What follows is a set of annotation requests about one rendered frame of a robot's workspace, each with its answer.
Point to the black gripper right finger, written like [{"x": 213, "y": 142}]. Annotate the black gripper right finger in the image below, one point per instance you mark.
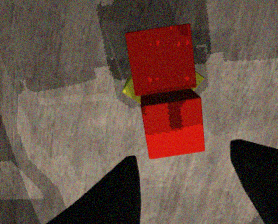
[{"x": 257, "y": 169}]

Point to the yellow cube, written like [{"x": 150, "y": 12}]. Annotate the yellow cube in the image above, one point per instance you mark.
[{"x": 128, "y": 88}]

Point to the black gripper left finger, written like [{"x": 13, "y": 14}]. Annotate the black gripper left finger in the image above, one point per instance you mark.
[{"x": 115, "y": 199}]

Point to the dark red cube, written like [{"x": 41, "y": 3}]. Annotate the dark red cube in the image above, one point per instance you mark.
[
  {"x": 161, "y": 59},
  {"x": 173, "y": 123}
]

